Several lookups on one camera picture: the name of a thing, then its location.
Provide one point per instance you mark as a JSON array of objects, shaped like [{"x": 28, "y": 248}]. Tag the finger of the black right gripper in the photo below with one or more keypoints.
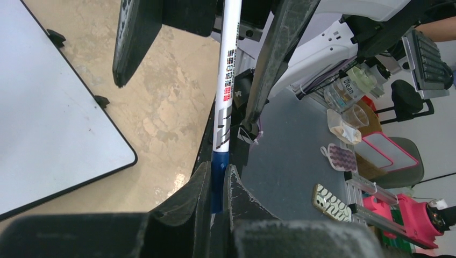
[
  {"x": 290, "y": 21},
  {"x": 140, "y": 22}
]

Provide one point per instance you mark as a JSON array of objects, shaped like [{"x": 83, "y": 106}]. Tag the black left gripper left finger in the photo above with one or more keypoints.
[{"x": 178, "y": 227}]

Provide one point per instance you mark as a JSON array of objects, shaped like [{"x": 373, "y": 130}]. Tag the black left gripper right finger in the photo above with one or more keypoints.
[{"x": 254, "y": 232}]

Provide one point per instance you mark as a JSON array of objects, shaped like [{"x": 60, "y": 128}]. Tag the white blue whiteboard marker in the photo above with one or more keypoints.
[{"x": 223, "y": 100}]

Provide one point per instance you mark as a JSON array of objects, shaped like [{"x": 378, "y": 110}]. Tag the black framed whiteboard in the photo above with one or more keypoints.
[{"x": 55, "y": 137}]

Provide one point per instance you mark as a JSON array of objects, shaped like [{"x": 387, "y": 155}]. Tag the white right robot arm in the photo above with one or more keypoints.
[{"x": 305, "y": 38}]

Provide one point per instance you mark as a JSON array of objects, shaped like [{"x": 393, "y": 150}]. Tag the patterned phone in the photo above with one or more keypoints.
[{"x": 330, "y": 205}]

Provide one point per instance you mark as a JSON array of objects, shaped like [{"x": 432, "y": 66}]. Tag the clear jar labelled clean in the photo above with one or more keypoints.
[{"x": 349, "y": 88}]

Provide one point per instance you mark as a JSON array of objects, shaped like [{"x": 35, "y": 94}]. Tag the clear plastic cup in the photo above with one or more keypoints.
[{"x": 355, "y": 116}]

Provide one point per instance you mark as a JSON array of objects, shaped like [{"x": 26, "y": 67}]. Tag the purple patterned cloth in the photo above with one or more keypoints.
[{"x": 340, "y": 159}]

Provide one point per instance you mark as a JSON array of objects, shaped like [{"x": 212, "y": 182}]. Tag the black keyboard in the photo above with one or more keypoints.
[{"x": 431, "y": 77}]

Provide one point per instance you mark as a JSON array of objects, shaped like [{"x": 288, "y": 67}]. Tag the pink framed tablet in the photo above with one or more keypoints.
[{"x": 380, "y": 150}]

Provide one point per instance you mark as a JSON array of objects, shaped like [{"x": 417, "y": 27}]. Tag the pink 3d printed part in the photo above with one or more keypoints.
[{"x": 416, "y": 226}]

